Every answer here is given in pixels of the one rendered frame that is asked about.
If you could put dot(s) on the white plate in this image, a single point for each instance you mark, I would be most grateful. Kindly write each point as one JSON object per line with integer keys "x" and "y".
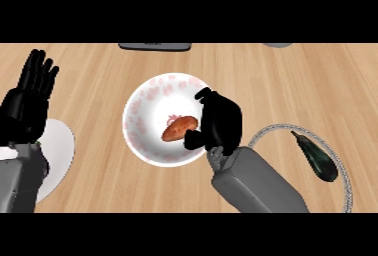
{"x": 56, "y": 156}

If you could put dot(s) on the orange sweet potato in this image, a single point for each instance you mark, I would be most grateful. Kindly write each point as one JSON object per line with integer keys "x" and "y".
{"x": 179, "y": 128}

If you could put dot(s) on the dark grey flat appliance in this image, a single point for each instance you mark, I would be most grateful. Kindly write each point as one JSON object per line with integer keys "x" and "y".
{"x": 154, "y": 46}

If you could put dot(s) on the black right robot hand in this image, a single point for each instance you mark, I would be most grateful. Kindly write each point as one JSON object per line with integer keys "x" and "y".
{"x": 222, "y": 120}

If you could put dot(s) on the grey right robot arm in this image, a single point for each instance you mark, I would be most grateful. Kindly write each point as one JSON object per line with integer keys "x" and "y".
{"x": 256, "y": 183}

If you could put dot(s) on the grey rounded object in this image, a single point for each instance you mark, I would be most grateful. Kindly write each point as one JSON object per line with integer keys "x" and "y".
{"x": 278, "y": 45}

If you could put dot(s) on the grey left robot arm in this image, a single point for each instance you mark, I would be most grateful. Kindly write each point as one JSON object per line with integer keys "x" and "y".
{"x": 18, "y": 178}

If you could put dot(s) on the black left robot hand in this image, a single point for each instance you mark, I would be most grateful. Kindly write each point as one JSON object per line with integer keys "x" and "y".
{"x": 28, "y": 96}

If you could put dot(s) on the dark green eggplant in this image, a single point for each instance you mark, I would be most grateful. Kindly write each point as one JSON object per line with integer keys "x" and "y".
{"x": 318, "y": 158}

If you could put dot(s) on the white bowl with pink pattern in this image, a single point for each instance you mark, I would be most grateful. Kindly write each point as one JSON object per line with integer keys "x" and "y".
{"x": 157, "y": 100}

